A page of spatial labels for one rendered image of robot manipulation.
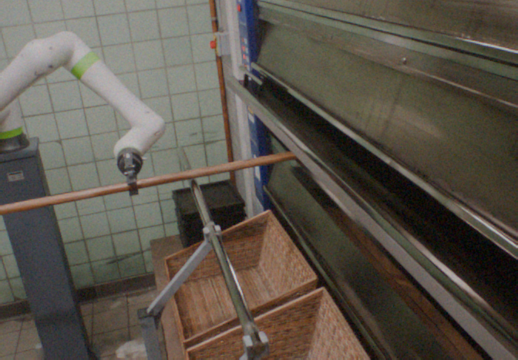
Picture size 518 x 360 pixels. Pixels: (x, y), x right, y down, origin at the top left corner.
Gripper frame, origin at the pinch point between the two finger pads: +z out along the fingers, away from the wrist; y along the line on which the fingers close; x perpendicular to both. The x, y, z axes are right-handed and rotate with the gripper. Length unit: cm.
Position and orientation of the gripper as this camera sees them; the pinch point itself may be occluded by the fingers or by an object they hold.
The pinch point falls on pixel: (132, 185)
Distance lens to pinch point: 181.7
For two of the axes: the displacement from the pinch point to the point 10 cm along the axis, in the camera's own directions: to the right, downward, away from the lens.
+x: -9.6, 1.8, -2.1
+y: 0.9, 9.2, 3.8
